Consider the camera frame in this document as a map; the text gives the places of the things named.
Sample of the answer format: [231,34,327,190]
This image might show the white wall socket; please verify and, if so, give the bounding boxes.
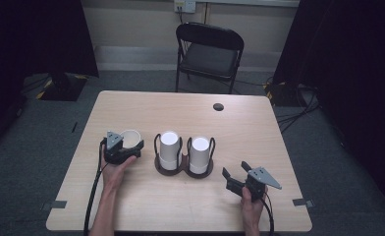
[174,0,197,15]

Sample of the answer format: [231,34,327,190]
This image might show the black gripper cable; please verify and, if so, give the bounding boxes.
[82,139,108,236]
[260,192,276,236]

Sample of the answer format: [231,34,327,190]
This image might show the black stand base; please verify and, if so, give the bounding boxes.
[264,81,301,108]
[35,72,89,102]

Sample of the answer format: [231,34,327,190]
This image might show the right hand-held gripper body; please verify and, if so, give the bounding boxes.
[225,165,283,203]

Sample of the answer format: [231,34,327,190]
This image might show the stack of white paper cups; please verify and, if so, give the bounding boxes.
[159,131,181,171]
[189,136,211,175]

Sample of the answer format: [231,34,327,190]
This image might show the single white paper cup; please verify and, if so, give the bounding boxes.
[119,129,142,150]

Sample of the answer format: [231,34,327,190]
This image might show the black folding chair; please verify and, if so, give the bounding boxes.
[175,21,246,95]

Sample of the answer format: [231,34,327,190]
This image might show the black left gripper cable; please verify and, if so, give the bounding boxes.
[82,139,108,236]

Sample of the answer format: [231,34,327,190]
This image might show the dark double cup holder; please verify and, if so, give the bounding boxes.
[153,132,216,180]

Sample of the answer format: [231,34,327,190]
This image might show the black floor cables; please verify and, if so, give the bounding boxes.
[275,84,322,134]

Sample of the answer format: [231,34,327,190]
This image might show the dark curtain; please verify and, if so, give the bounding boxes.
[0,0,100,155]
[272,0,385,219]

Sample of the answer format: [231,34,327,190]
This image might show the grey tape strip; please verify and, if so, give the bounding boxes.
[40,200,68,211]
[292,198,315,209]

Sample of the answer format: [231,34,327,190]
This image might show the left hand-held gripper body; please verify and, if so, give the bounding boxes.
[101,130,145,165]

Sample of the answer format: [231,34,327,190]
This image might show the person's right hand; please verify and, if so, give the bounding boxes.
[240,186,269,230]

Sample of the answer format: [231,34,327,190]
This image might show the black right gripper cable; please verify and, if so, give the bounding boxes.
[260,192,276,236]

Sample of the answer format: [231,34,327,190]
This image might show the person's left hand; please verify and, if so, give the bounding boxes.
[100,146,138,192]

